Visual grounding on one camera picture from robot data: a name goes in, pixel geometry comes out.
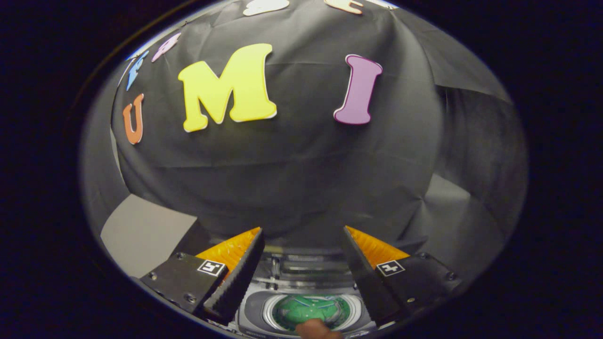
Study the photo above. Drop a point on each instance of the green polo shirt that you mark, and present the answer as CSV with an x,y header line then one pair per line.
x,y
306,308

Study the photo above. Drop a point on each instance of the grey cabinet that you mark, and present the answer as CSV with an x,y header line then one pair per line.
x,y
141,235

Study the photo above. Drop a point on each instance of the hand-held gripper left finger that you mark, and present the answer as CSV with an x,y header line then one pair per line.
x,y
238,278

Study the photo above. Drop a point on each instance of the grey washing machine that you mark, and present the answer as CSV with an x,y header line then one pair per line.
x,y
254,310

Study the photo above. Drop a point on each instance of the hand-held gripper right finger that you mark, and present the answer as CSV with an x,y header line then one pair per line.
x,y
365,278

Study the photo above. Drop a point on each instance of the dark washing machine lid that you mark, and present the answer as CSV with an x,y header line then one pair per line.
x,y
306,270

